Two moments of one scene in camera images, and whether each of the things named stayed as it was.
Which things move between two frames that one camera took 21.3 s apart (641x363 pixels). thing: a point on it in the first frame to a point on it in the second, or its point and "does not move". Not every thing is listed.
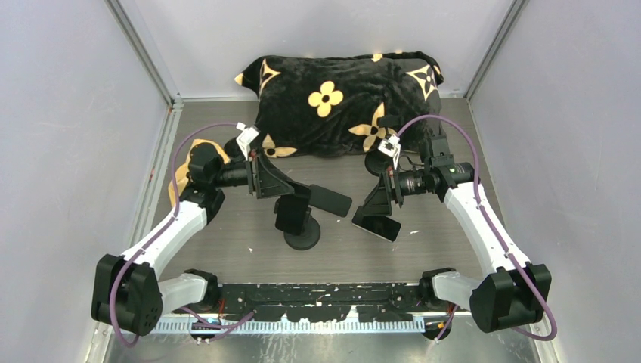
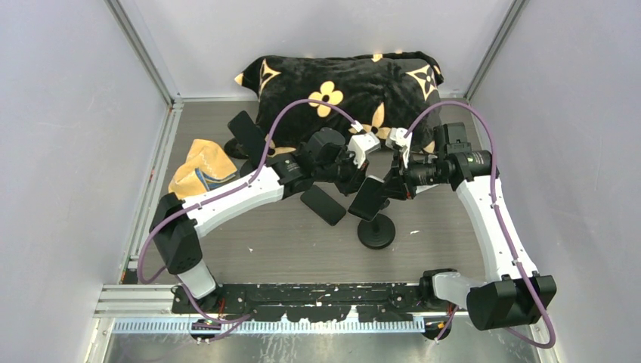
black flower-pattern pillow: x=344 y=105 does not move
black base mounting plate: x=377 y=302 does not move
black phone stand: x=376 y=162 to x=379 y=232
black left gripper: x=256 y=178 to x=348 y=175
